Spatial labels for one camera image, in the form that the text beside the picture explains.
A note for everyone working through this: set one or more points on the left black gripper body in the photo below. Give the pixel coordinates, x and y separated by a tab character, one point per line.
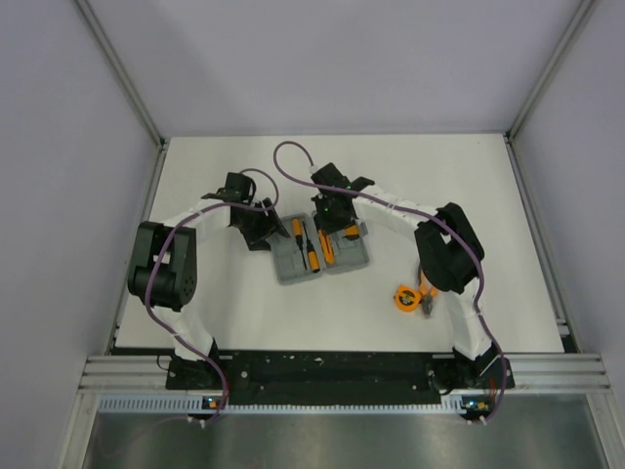
254	224

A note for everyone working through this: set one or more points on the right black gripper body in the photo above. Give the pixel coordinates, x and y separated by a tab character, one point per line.
328	219

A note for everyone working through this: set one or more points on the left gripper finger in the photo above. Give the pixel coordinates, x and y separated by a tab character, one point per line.
269	208
260	228

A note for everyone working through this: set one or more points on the orange black utility knife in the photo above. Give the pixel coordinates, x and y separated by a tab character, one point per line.
327	248

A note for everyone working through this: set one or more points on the grey plastic tool case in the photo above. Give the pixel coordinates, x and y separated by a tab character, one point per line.
287	260

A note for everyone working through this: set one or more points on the orange black screwdriver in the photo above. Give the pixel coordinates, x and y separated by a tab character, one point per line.
298	234
312	257

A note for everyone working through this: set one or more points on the orange tape measure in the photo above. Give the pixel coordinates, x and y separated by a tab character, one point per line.
407	299

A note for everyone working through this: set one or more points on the orange handled pliers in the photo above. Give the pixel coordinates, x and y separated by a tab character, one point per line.
427	291

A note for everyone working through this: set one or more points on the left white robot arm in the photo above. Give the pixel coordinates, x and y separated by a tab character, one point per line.
163	267

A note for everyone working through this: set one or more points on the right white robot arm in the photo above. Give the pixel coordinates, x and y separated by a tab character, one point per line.
447	245

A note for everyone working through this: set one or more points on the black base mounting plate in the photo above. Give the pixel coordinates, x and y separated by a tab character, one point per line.
252	377

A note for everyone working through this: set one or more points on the left aluminium corner post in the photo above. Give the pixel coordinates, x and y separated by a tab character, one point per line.
119	71

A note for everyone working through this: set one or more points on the aluminium corner post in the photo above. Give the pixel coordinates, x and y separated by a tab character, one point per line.
119	71
574	28

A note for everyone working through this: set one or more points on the right aluminium corner post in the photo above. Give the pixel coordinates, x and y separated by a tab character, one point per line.
574	28

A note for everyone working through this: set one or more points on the grey slotted cable duct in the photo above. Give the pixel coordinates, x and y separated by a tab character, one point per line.
203	405

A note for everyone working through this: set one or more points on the aluminium front frame rail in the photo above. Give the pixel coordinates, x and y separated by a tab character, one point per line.
540	373

